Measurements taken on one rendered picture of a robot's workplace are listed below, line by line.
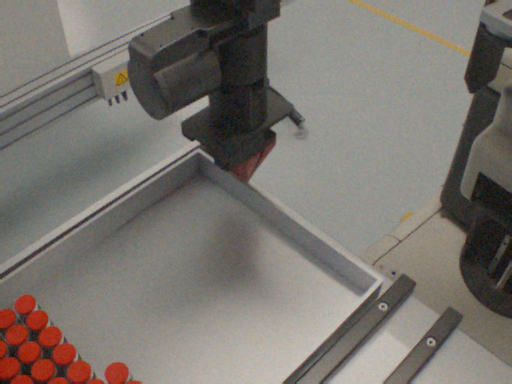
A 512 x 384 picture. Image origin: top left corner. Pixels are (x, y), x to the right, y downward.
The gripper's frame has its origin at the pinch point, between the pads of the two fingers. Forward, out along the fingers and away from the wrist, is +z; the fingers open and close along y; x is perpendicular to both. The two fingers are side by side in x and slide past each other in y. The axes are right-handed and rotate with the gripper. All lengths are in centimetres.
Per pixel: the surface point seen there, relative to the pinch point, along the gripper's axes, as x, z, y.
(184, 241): 0.9, 2.1, 9.2
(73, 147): -122, 91, -27
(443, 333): 27.2, 0.3, 0.5
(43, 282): -5.3, 2.0, 23.3
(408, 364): 26.6, 0.3, 5.3
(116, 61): -81, 36, -31
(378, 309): 21.1, 0.3, 2.6
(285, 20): -128, 92, -152
